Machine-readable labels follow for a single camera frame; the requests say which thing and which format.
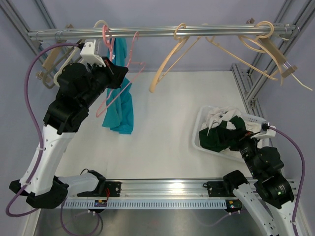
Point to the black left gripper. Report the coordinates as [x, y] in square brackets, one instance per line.
[115, 73]

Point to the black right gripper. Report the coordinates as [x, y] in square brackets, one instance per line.
[245, 138]

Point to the thick pink plastic hanger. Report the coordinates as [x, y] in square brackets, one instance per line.
[108, 41]

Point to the dark green t shirt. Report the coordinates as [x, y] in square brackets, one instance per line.
[228, 134]

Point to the beige plastic hanger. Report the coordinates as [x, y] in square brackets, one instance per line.
[182, 40]

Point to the teal blue t shirt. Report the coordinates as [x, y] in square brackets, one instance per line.
[119, 116]

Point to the cream white t shirt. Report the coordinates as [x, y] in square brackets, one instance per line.
[216, 116]

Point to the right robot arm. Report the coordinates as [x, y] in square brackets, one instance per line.
[273, 205]

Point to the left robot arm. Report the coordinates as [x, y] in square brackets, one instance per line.
[80, 87]

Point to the cream rounded hanger left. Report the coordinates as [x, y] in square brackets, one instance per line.
[72, 54]

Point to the tan clip hanger left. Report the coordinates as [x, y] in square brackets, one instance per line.
[52, 64]

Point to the tan clip hanger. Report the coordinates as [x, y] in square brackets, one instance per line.
[289, 70]
[52, 64]

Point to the tan clip hanger right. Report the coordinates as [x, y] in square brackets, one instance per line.
[289, 70]

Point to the beige hanger right thick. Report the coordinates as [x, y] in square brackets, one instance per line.
[262, 44]

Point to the white plastic basket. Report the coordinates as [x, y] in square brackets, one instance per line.
[227, 154]

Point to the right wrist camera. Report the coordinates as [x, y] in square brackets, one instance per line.
[265, 132]

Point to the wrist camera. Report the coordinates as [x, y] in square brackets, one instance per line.
[89, 53]
[265, 132]

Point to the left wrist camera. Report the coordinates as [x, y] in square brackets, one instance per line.
[89, 53]

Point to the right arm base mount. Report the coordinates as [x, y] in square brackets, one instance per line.
[219, 189]

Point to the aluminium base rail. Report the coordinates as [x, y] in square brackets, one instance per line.
[130, 189]

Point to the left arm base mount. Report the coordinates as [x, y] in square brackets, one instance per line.
[112, 189]

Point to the silver hanging rail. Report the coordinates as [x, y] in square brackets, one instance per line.
[284, 30]

